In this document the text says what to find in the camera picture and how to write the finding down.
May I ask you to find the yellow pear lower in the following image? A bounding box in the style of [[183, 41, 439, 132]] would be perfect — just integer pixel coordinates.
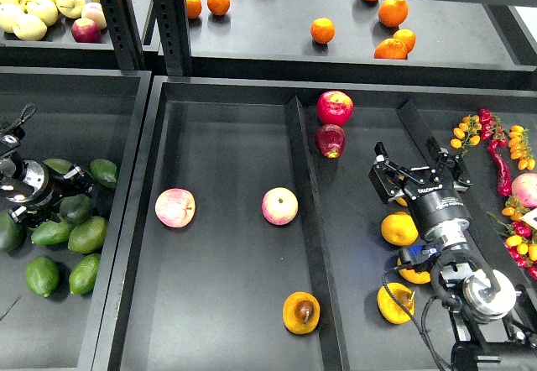
[[377, 282, 414, 325]]

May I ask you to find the orange right small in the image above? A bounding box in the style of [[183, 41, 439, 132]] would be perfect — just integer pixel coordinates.
[[393, 29, 417, 54]]

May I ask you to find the bright green avocado bottom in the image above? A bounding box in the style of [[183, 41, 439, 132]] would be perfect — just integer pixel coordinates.
[[25, 255, 60, 298]]

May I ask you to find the yellow pear showing stem end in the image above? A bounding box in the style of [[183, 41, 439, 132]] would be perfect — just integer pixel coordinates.
[[282, 291, 321, 335]]

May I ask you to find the pink apple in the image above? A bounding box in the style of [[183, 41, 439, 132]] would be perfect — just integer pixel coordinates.
[[262, 187, 298, 226], [154, 188, 196, 228]]

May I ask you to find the yellow pear under gripper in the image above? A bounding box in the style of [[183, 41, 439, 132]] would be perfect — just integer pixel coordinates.
[[380, 212, 419, 247]]

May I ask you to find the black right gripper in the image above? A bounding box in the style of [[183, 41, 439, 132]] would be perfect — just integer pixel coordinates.
[[368, 137, 472, 241]]

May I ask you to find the yellow pear middle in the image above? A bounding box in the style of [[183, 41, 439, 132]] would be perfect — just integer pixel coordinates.
[[399, 269, 431, 285]]

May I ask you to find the red chili pepper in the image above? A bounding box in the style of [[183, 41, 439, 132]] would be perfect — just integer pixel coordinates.
[[487, 139, 512, 196]]

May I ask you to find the pink apple centre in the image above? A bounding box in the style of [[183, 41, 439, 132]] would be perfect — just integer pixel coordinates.
[[262, 187, 298, 226]]

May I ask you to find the yellow pear with stem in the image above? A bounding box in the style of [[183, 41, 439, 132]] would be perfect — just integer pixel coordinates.
[[396, 197, 408, 207]]

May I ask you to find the pink apple left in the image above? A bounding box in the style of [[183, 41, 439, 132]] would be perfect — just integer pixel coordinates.
[[154, 188, 196, 228]]

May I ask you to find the pink apple right edge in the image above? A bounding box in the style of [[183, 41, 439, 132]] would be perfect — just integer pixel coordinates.
[[511, 173, 537, 208]]

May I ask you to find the dark red apple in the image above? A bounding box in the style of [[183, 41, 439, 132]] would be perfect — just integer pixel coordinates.
[[315, 124, 347, 159]]

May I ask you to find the black left tray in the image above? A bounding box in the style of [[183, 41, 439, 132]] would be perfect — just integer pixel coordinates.
[[1, 67, 151, 370]]

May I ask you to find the orange far left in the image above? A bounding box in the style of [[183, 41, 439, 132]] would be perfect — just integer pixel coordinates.
[[185, 0, 203, 20]]

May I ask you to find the light green avocado top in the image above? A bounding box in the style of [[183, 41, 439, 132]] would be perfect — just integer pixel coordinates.
[[44, 158, 73, 175]]

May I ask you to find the dark avocado at edge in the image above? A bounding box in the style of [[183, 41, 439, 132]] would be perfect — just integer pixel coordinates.
[[0, 209, 25, 253]]

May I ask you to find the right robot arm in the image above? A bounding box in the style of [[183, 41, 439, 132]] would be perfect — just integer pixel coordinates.
[[369, 138, 536, 370]]

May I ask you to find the orange cherry tomato bunch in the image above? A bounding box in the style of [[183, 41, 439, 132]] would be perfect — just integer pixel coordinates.
[[450, 115, 482, 157]]

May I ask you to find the light green avocado hidden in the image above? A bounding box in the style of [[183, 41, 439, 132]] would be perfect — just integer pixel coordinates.
[[68, 216, 108, 254]]

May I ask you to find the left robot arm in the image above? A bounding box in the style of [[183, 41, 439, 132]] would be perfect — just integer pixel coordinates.
[[1, 104, 94, 228]]

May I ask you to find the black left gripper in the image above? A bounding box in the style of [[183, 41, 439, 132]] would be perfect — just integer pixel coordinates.
[[8, 165, 94, 228]]

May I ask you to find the black divided centre tray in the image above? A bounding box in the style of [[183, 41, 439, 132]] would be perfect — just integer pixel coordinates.
[[92, 76, 536, 370]]

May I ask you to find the large orange right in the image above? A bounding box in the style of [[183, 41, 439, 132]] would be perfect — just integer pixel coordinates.
[[378, 0, 409, 28]]

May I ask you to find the orange centre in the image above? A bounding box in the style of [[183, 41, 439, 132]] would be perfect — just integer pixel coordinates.
[[310, 18, 336, 44]]

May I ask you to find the small dark avocado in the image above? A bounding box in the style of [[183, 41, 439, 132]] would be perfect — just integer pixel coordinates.
[[90, 159, 119, 189]]

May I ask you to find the red apple top shelf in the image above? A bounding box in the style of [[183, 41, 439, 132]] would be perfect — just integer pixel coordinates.
[[71, 18, 102, 44]]

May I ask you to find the dark green avocado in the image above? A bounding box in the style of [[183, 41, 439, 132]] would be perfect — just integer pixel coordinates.
[[60, 194, 93, 225]]

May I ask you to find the bright red apple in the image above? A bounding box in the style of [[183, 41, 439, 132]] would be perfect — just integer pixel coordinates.
[[316, 91, 354, 127]]

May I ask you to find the orange front right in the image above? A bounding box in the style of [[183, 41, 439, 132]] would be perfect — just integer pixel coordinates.
[[373, 38, 408, 60]]

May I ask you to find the green avocado lower right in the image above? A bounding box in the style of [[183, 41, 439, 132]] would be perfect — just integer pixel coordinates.
[[69, 253, 101, 295]]

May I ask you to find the green avocado middle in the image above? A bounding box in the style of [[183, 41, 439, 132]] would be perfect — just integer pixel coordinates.
[[31, 220, 74, 246]]

